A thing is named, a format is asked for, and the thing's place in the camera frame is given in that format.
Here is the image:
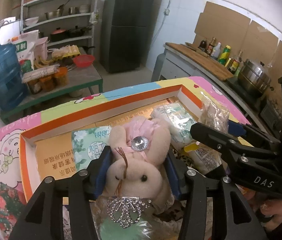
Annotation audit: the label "orange cardboard box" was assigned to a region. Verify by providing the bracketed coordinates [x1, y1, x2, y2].
[20, 83, 231, 203]

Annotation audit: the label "green mini tissue bundle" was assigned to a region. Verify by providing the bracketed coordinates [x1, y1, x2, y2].
[151, 102, 198, 150]

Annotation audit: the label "steel cooking pot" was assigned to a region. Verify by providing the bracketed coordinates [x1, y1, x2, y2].
[237, 59, 274, 97]

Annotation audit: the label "grey kitchen counter cabinet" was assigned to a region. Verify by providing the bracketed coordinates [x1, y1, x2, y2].
[151, 44, 281, 135]

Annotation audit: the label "low grey green table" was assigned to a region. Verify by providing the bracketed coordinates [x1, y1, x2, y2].
[0, 47, 104, 124]

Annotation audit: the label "blue water jug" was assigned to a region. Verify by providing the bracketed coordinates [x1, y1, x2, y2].
[0, 42, 29, 112]

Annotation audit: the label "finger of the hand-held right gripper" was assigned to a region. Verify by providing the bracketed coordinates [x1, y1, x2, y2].
[228, 121, 280, 150]
[190, 122, 249, 170]

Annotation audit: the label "stack of white bowls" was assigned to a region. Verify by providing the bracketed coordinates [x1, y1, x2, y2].
[24, 17, 39, 27]

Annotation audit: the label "egg tray in bag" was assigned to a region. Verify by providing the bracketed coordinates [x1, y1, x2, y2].
[51, 44, 80, 61]

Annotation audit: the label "dark grey refrigerator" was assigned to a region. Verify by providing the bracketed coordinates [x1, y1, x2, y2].
[100, 0, 158, 73]

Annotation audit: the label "green fluffy puff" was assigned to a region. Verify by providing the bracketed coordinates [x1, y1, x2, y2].
[98, 217, 151, 240]

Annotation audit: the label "red plastic basket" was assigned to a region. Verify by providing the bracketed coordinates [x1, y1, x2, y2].
[73, 55, 94, 68]

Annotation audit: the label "black induction cooker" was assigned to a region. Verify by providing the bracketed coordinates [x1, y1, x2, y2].
[226, 76, 268, 105]

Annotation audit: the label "black pot red lid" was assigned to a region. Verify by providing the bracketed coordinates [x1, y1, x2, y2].
[50, 29, 68, 42]

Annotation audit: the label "white green flour bag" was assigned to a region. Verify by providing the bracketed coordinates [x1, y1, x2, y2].
[7, 30, 39, 70]

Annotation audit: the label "orange pickle jar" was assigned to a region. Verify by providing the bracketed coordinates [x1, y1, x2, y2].
[54, 67, 69, 87]
[27, 79, 41, 94]
[39, 76, 56, 92]

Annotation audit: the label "bundle of chopsticks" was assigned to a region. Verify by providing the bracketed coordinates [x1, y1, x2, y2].
[21, 66, 60, 83]

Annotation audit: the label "beige plush rabbit pink dress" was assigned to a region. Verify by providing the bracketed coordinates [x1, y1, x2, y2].
[105, 117, 173, 215]

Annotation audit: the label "steel pots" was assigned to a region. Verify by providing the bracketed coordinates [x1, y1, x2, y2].
[45, 9, 64, 20]

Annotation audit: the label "dark sauce bottle red label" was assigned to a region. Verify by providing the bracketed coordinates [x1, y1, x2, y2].
[207, 37, 217, 55]

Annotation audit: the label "clear plastic bag beige contents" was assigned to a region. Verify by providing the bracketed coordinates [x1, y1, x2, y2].
[198, 99, 230, 133]

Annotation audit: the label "rhinestone tiara comb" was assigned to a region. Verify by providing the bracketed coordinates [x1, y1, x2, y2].
[106, 196, 153, 229]

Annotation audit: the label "person's right hand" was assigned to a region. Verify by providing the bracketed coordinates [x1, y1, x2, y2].
[252, 192, 282, 228]

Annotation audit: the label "cardboard sheets on wall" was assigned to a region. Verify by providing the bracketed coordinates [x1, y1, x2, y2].
[194, 1, 282, 85]

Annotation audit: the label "pink plastic bag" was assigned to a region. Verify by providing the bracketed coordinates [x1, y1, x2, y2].
[34, 37, 49, 60]

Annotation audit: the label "wooden cutting board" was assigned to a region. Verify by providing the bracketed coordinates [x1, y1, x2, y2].
[165, 42, 234, 82]

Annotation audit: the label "green white pad pack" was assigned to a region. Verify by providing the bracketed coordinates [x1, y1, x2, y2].
[71, 127, 114, 165]

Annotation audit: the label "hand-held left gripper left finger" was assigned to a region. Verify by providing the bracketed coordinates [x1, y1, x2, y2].
[8, 146, 113, 240]

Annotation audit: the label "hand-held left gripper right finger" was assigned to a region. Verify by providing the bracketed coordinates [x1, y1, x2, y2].
[165, 152, 268, 240]

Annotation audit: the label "bunch of bananas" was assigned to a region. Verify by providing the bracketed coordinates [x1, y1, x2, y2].
[34, 56, 54, 68]

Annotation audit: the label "green yellow bottle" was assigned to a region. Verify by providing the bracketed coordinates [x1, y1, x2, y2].
[218, 45, 231, 65]

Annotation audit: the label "white plastic bottle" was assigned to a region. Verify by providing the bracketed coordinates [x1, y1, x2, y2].
[212, 42, 222, 60]

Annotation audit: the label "black wok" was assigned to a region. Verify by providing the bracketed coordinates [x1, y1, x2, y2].
[67, 25, 93, 37]

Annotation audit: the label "leopard print plush toy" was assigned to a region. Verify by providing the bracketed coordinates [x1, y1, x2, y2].
[173, 152, 194, 170]

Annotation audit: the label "floral tissue pack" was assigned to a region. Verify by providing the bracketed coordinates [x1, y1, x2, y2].
[0, 183, 26, 240]

